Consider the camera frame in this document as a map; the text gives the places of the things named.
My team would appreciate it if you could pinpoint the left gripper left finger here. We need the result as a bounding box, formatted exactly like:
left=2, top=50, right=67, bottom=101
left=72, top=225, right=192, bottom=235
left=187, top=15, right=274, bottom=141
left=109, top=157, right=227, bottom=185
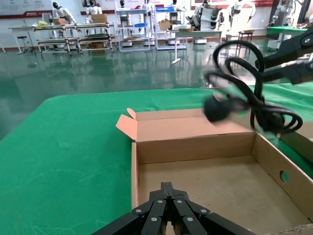
left=92, top=182, right=170, bottom=235

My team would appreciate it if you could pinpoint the plain white table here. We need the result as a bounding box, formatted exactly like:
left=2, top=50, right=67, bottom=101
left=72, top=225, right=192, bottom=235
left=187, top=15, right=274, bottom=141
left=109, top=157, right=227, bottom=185
left=8, top=25, right=35, bottom=53

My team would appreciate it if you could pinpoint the black round stool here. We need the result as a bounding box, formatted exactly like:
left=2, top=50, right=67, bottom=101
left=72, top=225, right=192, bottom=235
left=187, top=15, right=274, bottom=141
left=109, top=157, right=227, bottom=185
left=16, top=36, right=33, bottom=55

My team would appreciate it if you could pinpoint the metal tube rack table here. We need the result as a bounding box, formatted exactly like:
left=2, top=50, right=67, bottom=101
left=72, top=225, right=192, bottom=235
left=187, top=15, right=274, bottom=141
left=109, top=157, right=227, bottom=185
left=33, top=23, right=79, bottom=57
left=76, top=22, right=116, bottom=54

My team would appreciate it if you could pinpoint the tilted cardboard carton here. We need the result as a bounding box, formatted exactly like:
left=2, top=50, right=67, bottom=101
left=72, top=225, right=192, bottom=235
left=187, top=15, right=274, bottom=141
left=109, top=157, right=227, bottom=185
left=158, top=19, right=172, bottom=32

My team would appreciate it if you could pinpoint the shelf rack with blue bins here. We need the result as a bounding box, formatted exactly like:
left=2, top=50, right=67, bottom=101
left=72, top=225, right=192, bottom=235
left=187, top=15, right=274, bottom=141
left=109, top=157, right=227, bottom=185
left=153, top=5, right=187, bottom=51

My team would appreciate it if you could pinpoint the closed cardboard carton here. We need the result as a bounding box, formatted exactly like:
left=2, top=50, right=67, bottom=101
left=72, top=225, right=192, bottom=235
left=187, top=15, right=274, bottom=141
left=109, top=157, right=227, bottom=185
left=91, top=13, right=109, bottom=24

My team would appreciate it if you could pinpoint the small dark side table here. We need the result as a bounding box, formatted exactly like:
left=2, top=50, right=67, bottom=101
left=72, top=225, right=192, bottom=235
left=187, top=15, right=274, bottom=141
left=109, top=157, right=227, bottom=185
left=238, top=30, right=255, bottom=53

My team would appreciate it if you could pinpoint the white robot arm on base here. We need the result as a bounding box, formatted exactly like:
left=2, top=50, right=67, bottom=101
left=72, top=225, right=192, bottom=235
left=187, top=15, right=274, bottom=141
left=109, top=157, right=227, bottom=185
left=267, top=0, right=295, bottom=50

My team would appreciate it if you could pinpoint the black power cord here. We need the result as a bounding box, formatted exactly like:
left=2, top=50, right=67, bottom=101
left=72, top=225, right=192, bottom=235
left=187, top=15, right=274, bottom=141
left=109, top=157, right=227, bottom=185
left=202, top=40, right=304, bottom=134

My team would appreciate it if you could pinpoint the white shelf rack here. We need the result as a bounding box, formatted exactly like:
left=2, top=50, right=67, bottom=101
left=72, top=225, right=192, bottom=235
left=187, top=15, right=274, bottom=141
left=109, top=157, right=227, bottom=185
left=115, top=8, right=152, bottom=52

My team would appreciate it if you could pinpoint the torn open cardboard box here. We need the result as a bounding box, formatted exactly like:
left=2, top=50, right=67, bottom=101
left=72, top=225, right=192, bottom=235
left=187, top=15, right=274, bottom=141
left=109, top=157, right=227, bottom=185
left=276, top=122, right=313, bottom=164

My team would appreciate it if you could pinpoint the red wall banner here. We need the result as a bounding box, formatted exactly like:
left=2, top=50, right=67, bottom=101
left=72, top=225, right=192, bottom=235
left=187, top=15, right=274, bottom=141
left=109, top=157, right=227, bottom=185
left=0, top=10, right=53, bottom=20

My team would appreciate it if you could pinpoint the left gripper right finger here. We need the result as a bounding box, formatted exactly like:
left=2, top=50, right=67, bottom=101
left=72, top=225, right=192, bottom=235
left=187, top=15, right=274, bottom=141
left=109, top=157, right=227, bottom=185
left=169, top=182, right=255, bottom=235

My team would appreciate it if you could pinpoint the long white desk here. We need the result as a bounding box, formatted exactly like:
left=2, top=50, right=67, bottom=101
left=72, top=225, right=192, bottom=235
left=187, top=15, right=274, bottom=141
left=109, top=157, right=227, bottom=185
left=170, top=28, right=224, bottom=65

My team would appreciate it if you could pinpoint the green table cloth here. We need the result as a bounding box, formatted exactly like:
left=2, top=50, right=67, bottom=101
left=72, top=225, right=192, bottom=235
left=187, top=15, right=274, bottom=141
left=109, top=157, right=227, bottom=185
left=0, top=83, right=313, bottom=235

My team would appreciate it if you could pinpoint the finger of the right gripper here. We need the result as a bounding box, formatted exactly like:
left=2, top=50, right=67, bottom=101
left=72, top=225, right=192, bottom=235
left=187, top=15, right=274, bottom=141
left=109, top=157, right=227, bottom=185
left=263, top=30, right=313, bottom=66
left=255, top=58, right=313, bottom=85

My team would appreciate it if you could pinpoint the green topped table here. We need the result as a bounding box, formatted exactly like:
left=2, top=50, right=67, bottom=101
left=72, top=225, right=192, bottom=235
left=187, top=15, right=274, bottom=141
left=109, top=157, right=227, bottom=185
left=266, top=25, right=309, bottom=49

